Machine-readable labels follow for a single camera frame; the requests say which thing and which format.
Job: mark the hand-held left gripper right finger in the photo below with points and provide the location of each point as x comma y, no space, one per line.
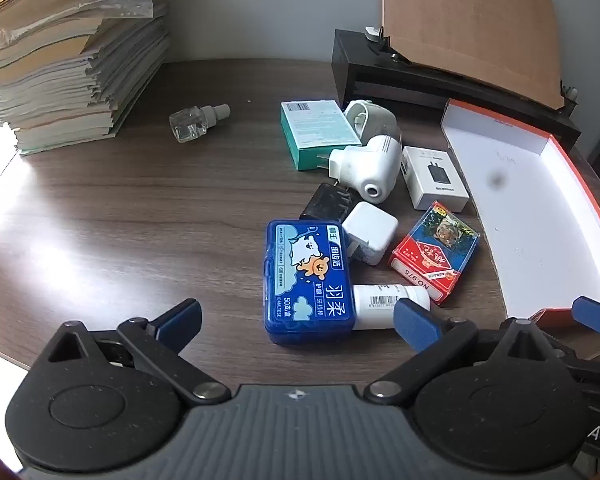
416,326

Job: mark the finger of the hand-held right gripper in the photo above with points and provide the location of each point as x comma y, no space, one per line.
596,312

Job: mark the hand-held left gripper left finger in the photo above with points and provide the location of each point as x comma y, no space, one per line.
180,321

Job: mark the small white bottle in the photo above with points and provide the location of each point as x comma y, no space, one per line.
375,307

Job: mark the white cube charger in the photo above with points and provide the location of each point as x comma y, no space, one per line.
372,230

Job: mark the blue floss pick box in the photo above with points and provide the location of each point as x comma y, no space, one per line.
305,280

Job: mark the orange and white cardboard box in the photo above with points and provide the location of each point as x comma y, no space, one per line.
525,210

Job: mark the white charger box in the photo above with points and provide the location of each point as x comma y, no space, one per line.
437,177

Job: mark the white plug-in heater with bottle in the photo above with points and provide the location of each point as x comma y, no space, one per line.
367,167

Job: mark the clear liquid bottle with cap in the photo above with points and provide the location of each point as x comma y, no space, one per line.
190,124

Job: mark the white heater with green leaf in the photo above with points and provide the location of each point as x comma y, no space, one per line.
367,117

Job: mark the red playing card box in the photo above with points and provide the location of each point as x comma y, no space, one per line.
432,255

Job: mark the black charger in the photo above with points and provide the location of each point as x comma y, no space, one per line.
325,202

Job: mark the white stand knob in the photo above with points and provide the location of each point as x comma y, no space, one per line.
374,34
570,93

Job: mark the teal and white box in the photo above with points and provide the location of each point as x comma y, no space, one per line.
315,130

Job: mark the black desk riser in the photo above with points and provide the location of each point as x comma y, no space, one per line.
380,77

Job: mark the stack of books and papers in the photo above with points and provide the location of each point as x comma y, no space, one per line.
55,50

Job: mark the wooden stand board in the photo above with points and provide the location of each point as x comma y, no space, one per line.
470,20

